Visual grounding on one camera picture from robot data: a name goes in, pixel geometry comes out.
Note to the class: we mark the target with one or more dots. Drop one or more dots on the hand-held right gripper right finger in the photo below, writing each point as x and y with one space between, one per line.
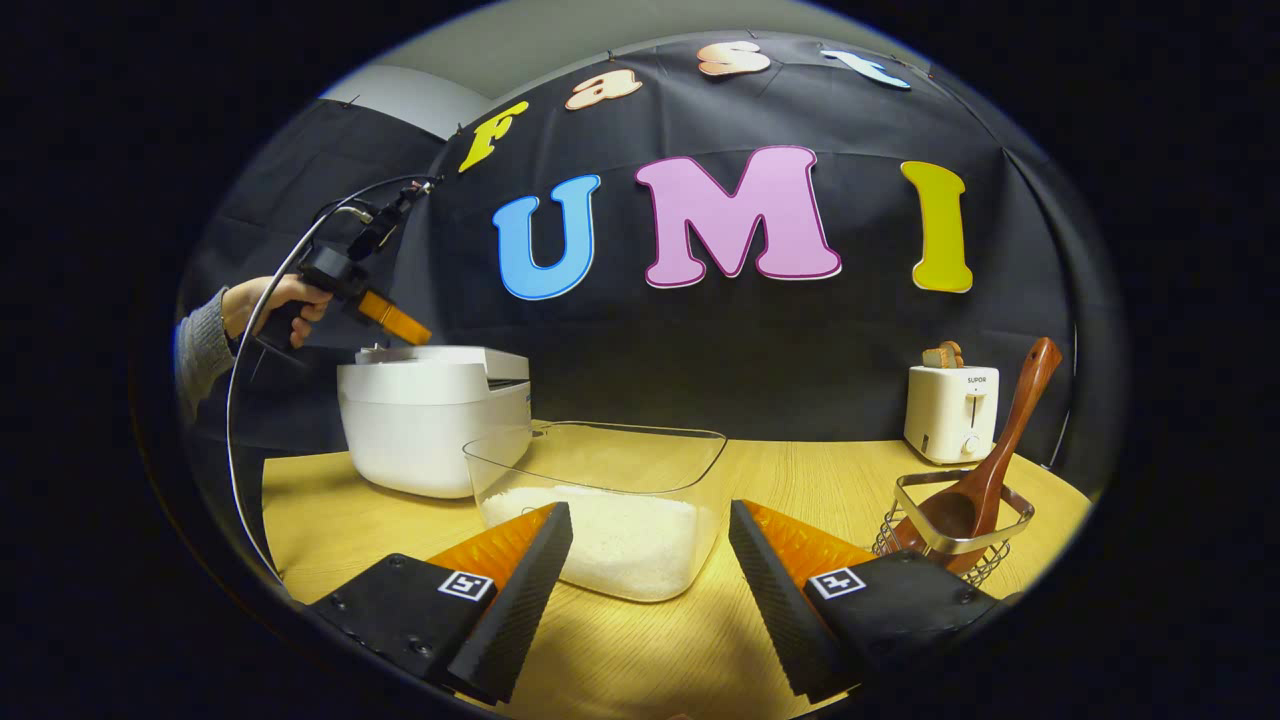
775 600

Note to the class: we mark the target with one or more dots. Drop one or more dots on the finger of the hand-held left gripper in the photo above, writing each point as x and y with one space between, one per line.
395 320

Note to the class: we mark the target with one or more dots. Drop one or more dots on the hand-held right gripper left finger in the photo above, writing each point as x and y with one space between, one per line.
520 600

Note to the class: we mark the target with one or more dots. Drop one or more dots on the white rice cooker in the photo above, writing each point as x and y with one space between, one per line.
420 420

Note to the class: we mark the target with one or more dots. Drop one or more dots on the brown wooden spoon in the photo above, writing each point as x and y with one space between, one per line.
995 470

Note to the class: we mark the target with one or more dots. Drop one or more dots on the clear plastic container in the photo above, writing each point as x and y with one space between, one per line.
620 450

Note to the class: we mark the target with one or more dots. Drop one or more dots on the black backdrop cloth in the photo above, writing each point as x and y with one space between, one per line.
720 360

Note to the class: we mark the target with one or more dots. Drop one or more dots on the white toaster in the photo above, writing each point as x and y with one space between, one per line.
945 415

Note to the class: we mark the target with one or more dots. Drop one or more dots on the toast bread slice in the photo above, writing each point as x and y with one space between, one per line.
934 358
955 352

